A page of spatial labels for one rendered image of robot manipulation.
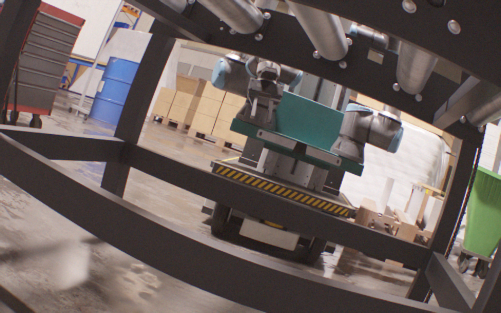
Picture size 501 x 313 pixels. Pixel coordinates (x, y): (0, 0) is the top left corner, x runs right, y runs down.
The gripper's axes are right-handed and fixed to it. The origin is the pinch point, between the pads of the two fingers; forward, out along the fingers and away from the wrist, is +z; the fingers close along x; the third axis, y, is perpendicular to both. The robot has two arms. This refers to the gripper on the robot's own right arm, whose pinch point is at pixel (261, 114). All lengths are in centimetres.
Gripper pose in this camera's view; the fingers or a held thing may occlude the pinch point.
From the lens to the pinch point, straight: 212.3
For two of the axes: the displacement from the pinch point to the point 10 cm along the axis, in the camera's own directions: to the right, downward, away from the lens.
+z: -1.7, 9.3, -3.3
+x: -9.8, -2.0, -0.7
